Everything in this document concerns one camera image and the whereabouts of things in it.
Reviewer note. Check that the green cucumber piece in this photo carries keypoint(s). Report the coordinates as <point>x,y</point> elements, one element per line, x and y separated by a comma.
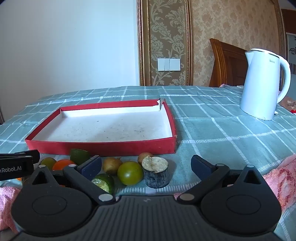
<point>106,180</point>

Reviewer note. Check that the brown longan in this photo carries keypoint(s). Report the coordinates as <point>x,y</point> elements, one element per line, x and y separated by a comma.
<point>112,165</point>
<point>143,157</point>

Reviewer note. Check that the orange mandarin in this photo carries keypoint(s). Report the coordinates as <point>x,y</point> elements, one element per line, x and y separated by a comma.
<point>62,165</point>

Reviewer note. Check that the green tomato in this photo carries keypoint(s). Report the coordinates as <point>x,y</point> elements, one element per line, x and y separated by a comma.
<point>48,162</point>
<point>130,173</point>

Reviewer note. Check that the green checked tablecloth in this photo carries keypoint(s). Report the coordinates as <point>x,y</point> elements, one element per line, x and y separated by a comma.
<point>208,129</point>

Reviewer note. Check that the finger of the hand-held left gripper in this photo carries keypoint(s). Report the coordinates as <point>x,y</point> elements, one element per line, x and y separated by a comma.
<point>25,155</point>

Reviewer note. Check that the thick sugarcane piece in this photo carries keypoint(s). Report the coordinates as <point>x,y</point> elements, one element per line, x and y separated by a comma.
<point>155,178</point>

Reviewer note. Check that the framed floral painting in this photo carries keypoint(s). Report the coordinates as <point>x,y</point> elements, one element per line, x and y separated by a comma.
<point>291,51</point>

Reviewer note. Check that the white wall light switch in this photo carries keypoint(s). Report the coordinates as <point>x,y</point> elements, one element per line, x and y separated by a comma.
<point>169,64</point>

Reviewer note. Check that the red patterned packet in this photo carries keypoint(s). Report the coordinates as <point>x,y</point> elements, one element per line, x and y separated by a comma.
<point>290,103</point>

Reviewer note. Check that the dark green citrus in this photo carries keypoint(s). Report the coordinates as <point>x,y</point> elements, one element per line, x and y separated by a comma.
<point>78,155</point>

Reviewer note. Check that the pile of clothes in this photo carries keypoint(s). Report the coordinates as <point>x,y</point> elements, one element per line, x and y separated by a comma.
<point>227,85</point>

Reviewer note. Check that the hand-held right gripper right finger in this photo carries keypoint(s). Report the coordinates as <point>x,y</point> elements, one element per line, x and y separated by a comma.
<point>200,165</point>

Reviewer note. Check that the red cardboard box tray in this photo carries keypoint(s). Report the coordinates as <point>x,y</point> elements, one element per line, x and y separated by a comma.
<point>104,129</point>

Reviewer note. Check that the white electric kettle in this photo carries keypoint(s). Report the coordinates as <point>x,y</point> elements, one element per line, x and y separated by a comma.
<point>261,88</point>

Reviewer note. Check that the pink patterned cloth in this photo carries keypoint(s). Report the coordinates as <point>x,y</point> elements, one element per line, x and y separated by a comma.
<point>8,204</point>
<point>282,178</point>

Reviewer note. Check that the wooden headboard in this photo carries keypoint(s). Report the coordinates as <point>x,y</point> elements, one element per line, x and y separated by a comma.
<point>226,67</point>

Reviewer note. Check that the gold framed wallpaper panel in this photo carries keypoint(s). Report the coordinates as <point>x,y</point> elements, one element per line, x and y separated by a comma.
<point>171,34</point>

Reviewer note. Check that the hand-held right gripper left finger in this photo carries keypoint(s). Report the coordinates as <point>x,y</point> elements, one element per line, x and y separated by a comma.
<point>91,167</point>

